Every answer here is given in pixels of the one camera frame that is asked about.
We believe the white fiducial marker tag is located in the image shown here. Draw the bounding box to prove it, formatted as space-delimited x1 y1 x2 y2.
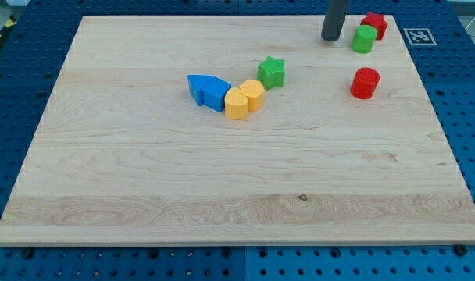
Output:
403 27 437 46

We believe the red cylinder block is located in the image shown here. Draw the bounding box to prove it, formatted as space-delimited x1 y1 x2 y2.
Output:
350 67 380 99

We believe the blue pentagon block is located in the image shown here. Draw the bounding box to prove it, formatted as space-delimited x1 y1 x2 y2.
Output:
202 76 231 112

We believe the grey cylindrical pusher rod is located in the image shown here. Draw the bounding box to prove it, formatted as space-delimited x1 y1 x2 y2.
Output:
321 0 350 42

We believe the green cylinder block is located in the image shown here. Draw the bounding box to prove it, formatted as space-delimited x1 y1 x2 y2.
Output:
351 25 378 54

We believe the yellow hexagon block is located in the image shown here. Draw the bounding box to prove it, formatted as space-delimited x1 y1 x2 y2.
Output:
239 80 266 112

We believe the yellow heart block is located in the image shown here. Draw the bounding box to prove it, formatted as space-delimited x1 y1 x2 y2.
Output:
224 87 248 120

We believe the red star block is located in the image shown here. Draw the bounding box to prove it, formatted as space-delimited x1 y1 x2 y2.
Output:
360 12 388 41

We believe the blue triangle block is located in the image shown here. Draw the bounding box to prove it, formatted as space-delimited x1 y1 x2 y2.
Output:
187 74 213 106

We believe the green star block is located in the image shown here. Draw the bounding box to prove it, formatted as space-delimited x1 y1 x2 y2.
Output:
257 56 286 90

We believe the light wooden board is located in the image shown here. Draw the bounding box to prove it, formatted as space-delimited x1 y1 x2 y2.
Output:
0 15 475 247

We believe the yellow black hazard tape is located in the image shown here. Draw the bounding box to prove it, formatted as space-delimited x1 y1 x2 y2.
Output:
0 14 17 50

